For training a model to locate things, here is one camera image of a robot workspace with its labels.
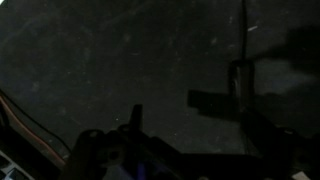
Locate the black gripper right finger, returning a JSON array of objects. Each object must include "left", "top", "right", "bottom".
[{"left": 240, "top": 108, "right": 294, "bottom": 156}]

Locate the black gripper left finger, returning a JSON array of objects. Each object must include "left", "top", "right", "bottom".
[{"left": 129, "top": 104, "right": 143, "bottom": 132}]

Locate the black desk mat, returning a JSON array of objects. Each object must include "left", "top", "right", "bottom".
[{"left": 0, "top": 0, "right": 320, "bottom": 180}]

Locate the black mechanical keyboard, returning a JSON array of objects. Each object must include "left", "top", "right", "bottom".
[{"left": 0, "top": 151, "right": 29, "bottom": 180}]

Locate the black lamp cable with switch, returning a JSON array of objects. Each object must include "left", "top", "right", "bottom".
[{"left": 228, "top": 0, "right": 256, "bottom": 154}]

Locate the red mouse cable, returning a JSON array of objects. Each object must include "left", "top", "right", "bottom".
[{"left": 0, "top": 94, "right": 68, "bottom": 168}]

